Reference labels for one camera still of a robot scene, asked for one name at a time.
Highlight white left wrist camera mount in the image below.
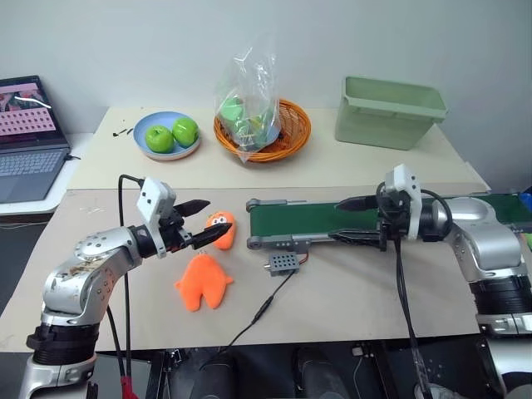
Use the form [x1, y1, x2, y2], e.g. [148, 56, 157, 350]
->
[135, 176, 178, 259]

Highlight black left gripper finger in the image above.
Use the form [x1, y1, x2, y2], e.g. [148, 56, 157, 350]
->
[173, 199, 212, 218]
[190, 223, 233, 250]

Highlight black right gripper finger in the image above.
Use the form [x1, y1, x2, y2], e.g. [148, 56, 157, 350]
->
[337, 195, 381, 212]
[328, 230, 382, 244]

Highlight small grey control box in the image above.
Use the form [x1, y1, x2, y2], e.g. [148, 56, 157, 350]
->
[265, 252, 302, 278]

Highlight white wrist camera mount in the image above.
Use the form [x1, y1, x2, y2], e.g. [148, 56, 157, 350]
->
[135, 176, 178, 259]
[384, 164, 423, 240]

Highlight green apple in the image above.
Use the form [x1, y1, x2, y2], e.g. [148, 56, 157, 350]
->
[143, 125, 175, 154]
[171, 117, 200, 148]

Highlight dark rounded shape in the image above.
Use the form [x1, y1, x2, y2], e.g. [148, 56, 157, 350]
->
[293, 346, 355, 399]
[170, 347, 234, 399]

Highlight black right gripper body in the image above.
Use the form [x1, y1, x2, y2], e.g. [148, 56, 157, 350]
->
[375, 183, 411, 253]

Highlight light blue plate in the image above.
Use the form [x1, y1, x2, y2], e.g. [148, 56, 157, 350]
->
[133, 111, 204, 161]

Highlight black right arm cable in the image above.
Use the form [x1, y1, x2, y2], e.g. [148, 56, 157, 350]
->
[390, 189, 455, 399]

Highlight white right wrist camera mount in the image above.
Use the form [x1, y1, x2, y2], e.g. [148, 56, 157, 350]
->
[384, 164, 423, 240]

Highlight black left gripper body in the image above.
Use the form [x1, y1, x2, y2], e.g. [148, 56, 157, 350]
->
[160, 209, 195, 254]

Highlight black table frame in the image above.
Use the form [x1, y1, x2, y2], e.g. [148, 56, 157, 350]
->
[144, 349, 184, 399]

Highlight red cable connector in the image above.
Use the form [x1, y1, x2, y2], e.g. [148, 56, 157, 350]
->
[119, 375, 137, 399]

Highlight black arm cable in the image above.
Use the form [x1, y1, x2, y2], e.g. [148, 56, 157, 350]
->
[106, 174, 145, 382]
[390, 189, 455, 399]

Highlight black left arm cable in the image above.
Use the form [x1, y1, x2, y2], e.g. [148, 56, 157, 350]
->
[106, 174, 145, 382]

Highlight light green plastic bin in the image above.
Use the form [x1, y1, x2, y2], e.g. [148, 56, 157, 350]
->
[334, 75, 450, 152]

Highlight orange woven basket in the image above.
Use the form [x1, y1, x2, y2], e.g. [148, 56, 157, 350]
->
[213, 98, 313, 163]

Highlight orange plush toy with eyes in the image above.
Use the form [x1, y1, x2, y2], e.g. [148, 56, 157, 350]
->
[204, 209, 239, 252]

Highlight grey laptop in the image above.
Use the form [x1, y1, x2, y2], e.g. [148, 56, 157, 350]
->
[0, 75, 72, 205]

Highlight clear plastic bag with toys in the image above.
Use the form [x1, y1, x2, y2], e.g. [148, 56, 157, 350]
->
[213, 35, 284, 165]

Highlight green conveyor belt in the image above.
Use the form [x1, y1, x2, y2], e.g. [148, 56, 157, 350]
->
[244, 192, 532, 251]

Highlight black control box cable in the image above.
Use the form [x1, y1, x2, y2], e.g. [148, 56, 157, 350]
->
[215, 272, 293, 355]

